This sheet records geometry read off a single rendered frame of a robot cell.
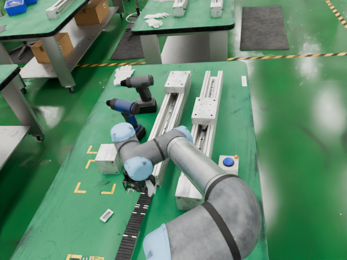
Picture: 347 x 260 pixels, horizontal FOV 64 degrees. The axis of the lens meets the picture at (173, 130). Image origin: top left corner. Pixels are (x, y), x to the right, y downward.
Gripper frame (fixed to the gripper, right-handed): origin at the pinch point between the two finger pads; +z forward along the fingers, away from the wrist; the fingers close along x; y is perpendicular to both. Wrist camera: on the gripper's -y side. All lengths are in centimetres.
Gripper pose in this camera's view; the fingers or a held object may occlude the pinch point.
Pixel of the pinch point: (144, 189)
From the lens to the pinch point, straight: 115.2
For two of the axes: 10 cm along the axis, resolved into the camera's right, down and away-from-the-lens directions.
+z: 1.2, 7.3, 6.7
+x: 9.7, 0.5, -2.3
